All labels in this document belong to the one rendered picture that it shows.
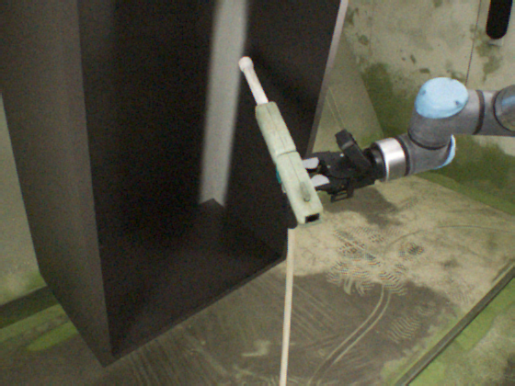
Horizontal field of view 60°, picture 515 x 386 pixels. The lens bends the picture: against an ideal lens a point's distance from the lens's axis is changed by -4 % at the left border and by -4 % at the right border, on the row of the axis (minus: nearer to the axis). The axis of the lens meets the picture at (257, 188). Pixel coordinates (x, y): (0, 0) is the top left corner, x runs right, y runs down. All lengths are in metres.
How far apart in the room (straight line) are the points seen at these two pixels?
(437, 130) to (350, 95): 2.02
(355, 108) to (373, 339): 1.59
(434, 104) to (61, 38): 0.64
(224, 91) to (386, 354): 1.05
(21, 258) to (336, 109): 1.86
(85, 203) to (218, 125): 0.71
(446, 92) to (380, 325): 1.10
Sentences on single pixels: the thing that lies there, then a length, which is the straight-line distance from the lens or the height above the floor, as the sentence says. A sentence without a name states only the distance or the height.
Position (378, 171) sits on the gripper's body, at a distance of 0.99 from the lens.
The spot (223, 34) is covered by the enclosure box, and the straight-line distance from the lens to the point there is 1.29.
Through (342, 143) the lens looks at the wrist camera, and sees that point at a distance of 0.90.
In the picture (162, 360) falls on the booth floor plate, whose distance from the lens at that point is 1.71.
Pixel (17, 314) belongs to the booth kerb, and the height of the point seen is 0.10.
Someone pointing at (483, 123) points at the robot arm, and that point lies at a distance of 0.97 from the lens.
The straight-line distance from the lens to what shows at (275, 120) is 0.99.
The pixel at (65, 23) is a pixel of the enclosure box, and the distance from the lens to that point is 0.65.
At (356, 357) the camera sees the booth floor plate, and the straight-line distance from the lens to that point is 1.72.
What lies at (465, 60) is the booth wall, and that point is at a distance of 2.69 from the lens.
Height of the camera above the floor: 1.32
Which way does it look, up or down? 29 degrees down
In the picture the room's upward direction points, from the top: straight up
